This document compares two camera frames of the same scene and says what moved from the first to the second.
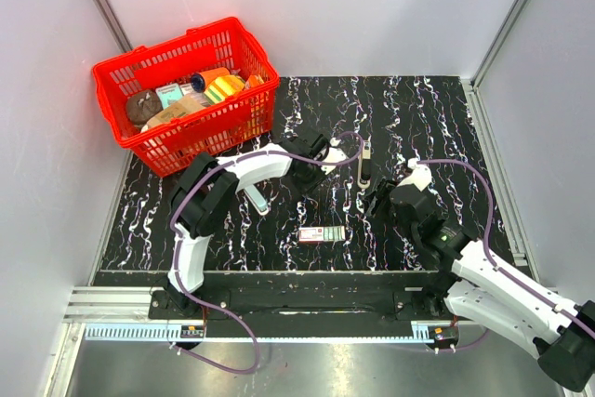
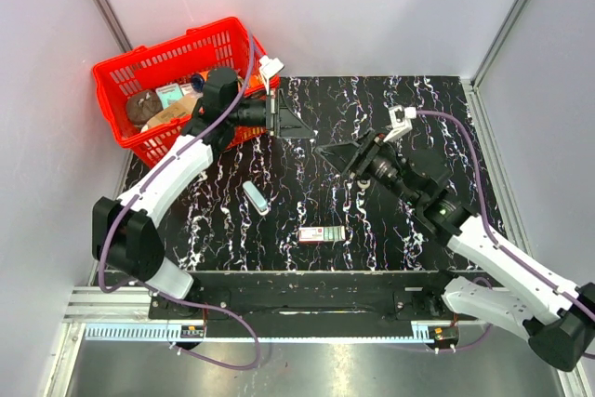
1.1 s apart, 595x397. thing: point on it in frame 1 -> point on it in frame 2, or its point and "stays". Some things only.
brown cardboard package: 191,103 stays
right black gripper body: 385,209 -> 371,145
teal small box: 168,93 stays
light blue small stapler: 257,200 stays
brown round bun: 142,105 stays
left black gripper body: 310,178 -> 271,102
